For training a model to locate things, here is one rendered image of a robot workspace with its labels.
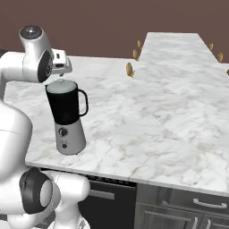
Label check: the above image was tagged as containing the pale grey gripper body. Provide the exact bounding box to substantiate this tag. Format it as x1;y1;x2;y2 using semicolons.
52;56;73;77

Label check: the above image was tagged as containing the pale grey blender lid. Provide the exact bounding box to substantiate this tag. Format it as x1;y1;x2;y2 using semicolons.
46;78;79;94

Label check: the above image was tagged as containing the black and grey blender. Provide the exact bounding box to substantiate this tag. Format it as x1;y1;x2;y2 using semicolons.
45;85;89;157

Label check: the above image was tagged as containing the black dishwasher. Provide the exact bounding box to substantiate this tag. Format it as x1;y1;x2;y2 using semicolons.
77;174;139;229

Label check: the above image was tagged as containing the dark grey drawer front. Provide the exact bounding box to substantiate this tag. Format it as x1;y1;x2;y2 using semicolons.
157;186;229;220

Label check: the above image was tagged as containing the dark grey cupboard door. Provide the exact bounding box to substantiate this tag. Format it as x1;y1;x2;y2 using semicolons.
134;202;200;229
199;214;229;229

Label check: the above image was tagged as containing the grey dishwasher handle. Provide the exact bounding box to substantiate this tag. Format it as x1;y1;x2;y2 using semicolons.
89;189;116;201

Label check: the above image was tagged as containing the silver drawer handle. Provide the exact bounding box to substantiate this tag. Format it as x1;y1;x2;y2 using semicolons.
192;198;228;210

